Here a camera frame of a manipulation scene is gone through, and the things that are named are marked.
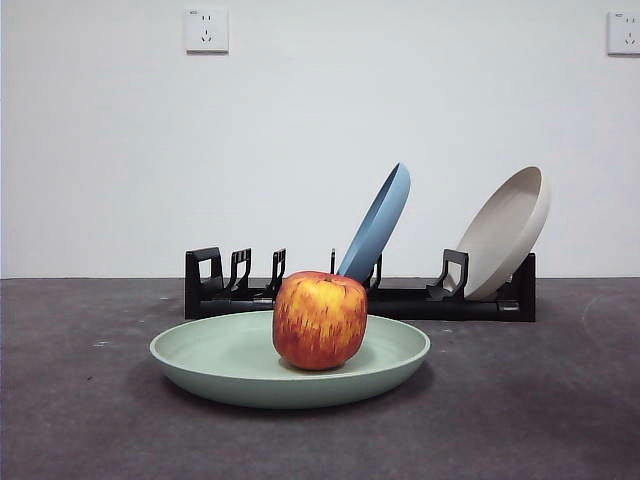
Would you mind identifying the black plate rack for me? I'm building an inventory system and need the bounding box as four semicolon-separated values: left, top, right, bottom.
184;246;537;323

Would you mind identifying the red yellow apple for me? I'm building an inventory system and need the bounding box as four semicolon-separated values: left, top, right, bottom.
272;270;369;372

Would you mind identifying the beige plate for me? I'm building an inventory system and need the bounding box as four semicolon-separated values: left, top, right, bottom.
454;165;552;302

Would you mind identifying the white wall socket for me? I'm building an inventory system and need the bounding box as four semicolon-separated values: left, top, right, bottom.
606;10;640;56
185;7;230;55

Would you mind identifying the blue plate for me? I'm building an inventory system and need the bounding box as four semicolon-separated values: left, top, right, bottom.
335;161;412;290

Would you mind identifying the green plate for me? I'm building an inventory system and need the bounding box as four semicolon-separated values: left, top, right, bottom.
148;309;431;410

